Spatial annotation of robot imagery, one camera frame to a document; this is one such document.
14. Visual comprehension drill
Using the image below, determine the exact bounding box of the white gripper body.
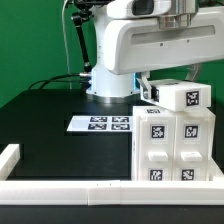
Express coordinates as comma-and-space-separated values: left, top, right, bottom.
103, 0, 224, 74

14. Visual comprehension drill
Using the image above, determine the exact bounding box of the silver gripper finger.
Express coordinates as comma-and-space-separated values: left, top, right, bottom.
137, 71, 158, 102
186, 63, 202, 81

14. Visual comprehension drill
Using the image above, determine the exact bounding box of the white cabinet top block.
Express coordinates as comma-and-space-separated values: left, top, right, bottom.
149, 79, 211, 112

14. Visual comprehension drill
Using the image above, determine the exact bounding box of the white cabinet door panel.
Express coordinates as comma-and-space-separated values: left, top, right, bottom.
137, 109, 175, 181

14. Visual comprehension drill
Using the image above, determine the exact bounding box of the white cabinet body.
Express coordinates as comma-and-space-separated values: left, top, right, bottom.
131, 106, 215, 181

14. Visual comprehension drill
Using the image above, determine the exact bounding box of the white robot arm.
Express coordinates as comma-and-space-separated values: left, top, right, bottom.
87, 0, 224, 101

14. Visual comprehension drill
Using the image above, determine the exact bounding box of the black cable bundle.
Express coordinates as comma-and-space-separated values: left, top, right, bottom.
27, 72, 92, 91

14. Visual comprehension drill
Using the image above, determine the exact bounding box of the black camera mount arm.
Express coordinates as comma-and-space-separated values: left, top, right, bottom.
65, 0, 111, 73

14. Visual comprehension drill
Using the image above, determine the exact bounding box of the white marker base plate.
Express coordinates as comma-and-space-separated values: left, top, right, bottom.
67, 116, 133, 132

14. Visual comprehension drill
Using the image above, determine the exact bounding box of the white hanging cable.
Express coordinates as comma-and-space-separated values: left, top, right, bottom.
61, 0, 74, 90

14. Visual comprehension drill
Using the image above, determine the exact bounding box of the white U-shaped boundary frame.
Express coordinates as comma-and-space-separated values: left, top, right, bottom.
0, 144, 224, 206

